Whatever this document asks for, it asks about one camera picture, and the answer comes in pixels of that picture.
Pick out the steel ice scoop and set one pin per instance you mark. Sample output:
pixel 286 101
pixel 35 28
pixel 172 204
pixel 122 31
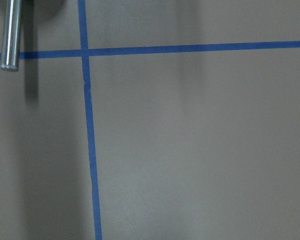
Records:
pixel 11 36

